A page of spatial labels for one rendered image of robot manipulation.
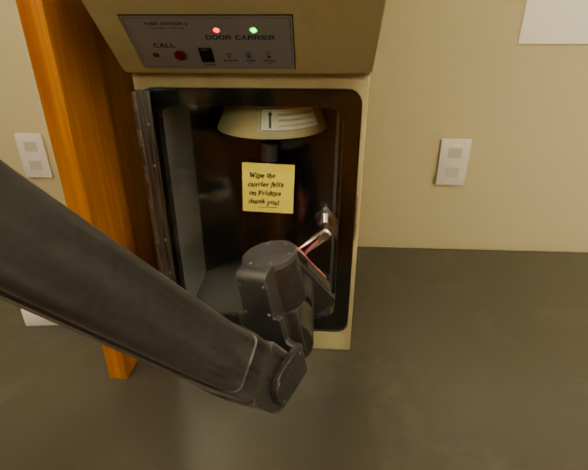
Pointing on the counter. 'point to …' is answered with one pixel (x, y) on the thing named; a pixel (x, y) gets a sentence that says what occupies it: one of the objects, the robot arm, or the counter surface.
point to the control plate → (155, 23)
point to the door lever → (318, 233)
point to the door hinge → (147, 176)
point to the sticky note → (268, 187)
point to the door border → (144, 117)
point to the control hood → (310, 43)
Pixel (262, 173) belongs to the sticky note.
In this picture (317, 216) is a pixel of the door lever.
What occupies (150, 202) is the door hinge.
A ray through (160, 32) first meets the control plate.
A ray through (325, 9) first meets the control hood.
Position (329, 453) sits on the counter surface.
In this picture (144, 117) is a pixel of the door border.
